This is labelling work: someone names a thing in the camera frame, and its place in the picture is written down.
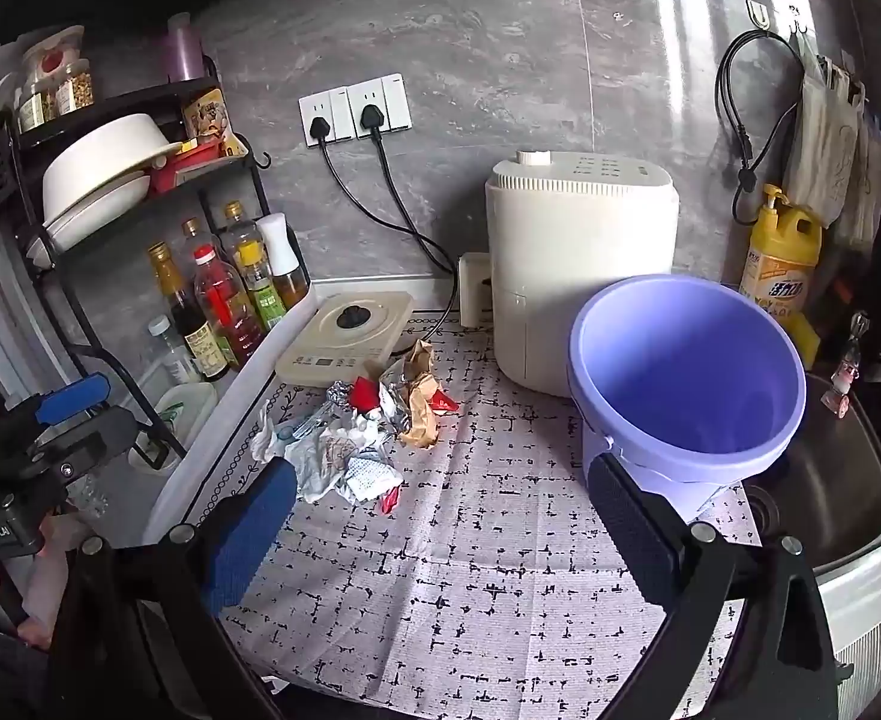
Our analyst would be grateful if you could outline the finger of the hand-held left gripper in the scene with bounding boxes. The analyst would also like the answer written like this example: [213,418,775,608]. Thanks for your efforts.
[34,373,113,426]
[30,407,139,482]

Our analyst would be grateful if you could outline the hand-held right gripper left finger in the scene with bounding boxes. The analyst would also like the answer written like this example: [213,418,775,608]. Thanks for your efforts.
[58,456,299,720]

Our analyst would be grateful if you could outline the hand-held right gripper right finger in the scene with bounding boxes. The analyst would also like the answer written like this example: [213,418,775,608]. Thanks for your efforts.
[586,454,839,720]

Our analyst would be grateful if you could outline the pile of wrappers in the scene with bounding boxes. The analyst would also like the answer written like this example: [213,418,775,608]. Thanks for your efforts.
[249,390,352,503]

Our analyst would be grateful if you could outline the blue and white packet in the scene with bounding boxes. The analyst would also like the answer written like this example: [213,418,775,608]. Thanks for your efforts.
[343,450,404,503]

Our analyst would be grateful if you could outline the purple plastic bucket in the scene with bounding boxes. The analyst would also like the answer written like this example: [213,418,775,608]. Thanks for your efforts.
[567,274,808,522]

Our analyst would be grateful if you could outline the silver foil wrapper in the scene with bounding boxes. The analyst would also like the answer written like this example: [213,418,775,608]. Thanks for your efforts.
[326,360,412,436]

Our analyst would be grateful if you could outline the white plastic container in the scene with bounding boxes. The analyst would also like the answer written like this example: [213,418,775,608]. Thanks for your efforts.
[155,382,220,451]

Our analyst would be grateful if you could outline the clear plastic bottle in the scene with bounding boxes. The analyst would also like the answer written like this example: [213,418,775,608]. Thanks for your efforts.
[144,315,202,391]

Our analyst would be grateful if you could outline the dark soy sauce bottle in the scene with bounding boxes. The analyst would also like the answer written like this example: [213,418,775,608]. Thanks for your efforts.
[148,241,232,383]

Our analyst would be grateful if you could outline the red liquid bottle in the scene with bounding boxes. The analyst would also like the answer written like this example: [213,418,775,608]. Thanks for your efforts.
[193,246,265,368]

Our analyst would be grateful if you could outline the black and white patterned mat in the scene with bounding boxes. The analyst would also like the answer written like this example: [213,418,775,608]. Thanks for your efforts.
[185,311,764,720]

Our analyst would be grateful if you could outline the beige induction cooker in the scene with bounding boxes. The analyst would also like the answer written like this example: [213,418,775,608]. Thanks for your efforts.
[274,291,416,385]

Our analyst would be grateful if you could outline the green label oil bottle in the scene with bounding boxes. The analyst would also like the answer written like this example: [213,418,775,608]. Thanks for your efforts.
[223,201,287,331]

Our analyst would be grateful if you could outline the steel sink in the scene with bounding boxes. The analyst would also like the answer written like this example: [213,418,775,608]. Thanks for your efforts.
[748,367,881,571]

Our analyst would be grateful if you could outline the white bowl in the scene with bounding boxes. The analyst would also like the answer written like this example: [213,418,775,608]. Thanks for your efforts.
[41,114,185,222]

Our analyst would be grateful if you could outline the white cap oil sprayer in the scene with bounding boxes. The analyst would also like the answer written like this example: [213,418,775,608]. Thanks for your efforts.
[256,214,311,308]

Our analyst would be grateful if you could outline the red packet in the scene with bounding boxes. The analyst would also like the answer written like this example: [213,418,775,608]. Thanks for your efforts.
[151,139,250,192]

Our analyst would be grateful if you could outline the yellow sponge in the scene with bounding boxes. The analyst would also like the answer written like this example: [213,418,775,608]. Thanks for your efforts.
[781,311,823,370]

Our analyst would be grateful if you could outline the faucet with pink tip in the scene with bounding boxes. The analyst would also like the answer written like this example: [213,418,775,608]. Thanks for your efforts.
[822,313,871,415]

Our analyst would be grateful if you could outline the white air fryer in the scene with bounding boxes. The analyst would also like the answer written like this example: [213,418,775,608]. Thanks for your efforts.
[483,152,682,398]

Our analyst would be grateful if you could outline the spice jars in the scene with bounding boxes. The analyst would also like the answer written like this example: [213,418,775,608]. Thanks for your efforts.
[16,60,97,128]

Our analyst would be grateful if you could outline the black kitchen rack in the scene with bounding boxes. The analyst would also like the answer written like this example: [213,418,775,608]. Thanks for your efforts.
[0,75,314,473]

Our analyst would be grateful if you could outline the yellow dish soap bottle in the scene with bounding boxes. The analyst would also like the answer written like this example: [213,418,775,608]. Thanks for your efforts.
[738,184,824,323]

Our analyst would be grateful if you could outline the yellow snack packet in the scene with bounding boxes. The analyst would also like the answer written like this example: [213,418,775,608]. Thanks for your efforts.
[183,88,232,143]

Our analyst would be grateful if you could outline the purple cup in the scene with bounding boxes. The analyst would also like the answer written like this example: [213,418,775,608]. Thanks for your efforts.
[166,13,205,83]

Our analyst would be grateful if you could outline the clear hanging bag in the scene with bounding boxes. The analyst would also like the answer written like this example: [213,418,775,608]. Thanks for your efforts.
[838,101,881,248]

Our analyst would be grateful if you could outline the beige hanging bag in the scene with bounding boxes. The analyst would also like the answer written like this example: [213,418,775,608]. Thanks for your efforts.
[781,52,865,230]

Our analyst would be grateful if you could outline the black power cord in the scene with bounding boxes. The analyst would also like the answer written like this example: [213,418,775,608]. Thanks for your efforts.
[358,105,463,346]
[309,116,460,278]

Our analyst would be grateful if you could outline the hanging black power cable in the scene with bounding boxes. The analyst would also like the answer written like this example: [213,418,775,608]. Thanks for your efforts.
[714,28,805,224]

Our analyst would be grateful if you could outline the white wall socket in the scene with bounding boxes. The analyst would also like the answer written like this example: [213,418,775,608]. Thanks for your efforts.
[298,88,352,145]
[345,73,413,140]

